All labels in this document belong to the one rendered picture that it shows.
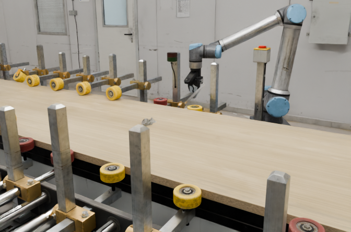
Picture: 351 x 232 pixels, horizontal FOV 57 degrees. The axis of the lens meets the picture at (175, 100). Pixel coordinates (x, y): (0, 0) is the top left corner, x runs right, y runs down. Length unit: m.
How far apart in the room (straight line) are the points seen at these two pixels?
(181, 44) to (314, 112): 2.11
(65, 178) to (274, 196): 0.60
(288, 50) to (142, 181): 1.64
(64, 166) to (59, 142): 0.08
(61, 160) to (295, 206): 0.65
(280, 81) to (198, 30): 2.76
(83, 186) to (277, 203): 0.83
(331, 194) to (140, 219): 0.54
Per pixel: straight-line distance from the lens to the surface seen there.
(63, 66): 2.59
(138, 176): 0.78
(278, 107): 2.26
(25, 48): 7.70
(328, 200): 1.01
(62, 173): 0.98
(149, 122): 1.51
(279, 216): 0.66
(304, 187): 1.04
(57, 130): 0.94
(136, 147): 0.75
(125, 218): 0.98
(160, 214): 1.11
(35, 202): 1.18
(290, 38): 2.23
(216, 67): 1.81
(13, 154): 1.17
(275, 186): 0.63
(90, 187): 1.28
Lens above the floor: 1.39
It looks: 15 degrees down
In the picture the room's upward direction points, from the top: straight up
